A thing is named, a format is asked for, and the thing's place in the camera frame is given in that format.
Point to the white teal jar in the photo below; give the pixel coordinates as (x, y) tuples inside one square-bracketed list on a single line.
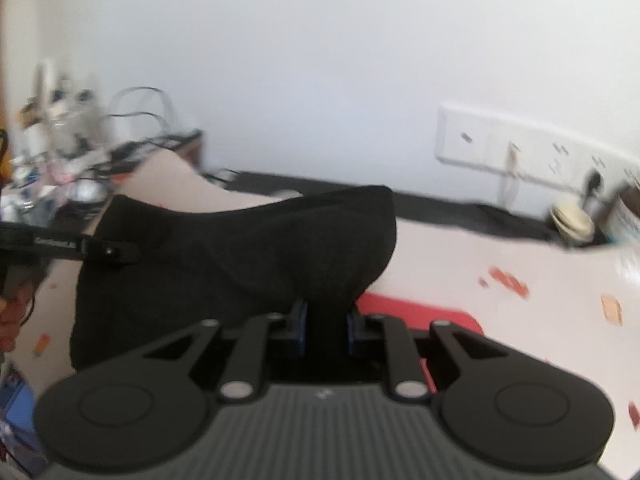
[(627, 220)]

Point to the white printed table cover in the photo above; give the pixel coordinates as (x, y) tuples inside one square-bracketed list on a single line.
[(500, 280)]

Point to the black garment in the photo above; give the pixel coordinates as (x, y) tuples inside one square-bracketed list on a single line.
[(225, 260)]

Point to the white wall socket panel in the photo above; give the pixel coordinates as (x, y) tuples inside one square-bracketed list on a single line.
[(480, 135)]

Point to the black power plug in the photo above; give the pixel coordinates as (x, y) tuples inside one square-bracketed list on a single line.
[(592, 180)]

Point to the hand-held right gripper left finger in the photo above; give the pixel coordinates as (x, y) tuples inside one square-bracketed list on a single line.
[(299, 330)]

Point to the person's left hand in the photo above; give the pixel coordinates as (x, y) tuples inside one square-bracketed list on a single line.
[(10, 325)]

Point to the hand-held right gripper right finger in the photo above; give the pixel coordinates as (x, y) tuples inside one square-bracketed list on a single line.
[(352, 332)]

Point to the black desk edge strip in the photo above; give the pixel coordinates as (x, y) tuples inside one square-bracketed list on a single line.
[(440, 210)]

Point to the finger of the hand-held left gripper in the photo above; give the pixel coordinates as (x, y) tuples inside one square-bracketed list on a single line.
[(65, 247)]

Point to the pile of desk clutter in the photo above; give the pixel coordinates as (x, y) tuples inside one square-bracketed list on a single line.
[(60, 160)]

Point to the blue printed bag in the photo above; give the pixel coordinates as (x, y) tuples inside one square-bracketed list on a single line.
[(12, 400)]

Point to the red cloth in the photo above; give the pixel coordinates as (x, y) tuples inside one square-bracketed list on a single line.
[(425, 310)]

